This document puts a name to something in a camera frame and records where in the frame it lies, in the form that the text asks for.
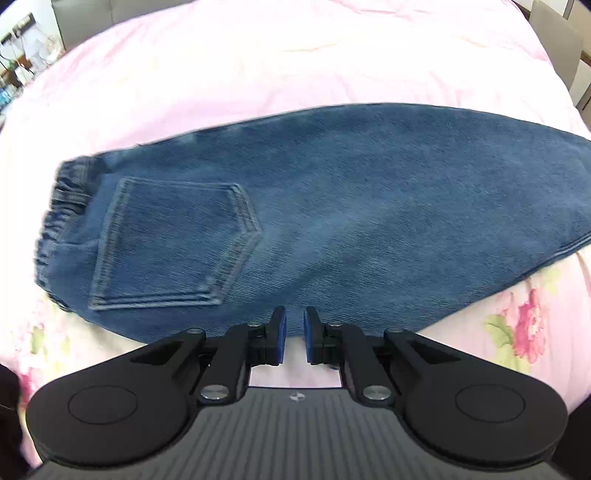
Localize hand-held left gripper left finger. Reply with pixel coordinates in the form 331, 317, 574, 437
130, 305, 289, 407

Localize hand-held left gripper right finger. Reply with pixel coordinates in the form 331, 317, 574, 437
302, 305, 459, 407

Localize blue denim pants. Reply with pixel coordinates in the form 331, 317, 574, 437
34, 104, 591, 344

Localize pink floral quilt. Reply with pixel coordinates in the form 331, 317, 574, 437
0, 0, 591, 472

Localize grey padded headboard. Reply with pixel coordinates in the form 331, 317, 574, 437
50, 0, 188, 38

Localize cluttered bedside table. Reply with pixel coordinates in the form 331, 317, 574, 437
0, 13, 66, 118

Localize beige chair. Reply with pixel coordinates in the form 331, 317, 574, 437
526, 0, 586, 108

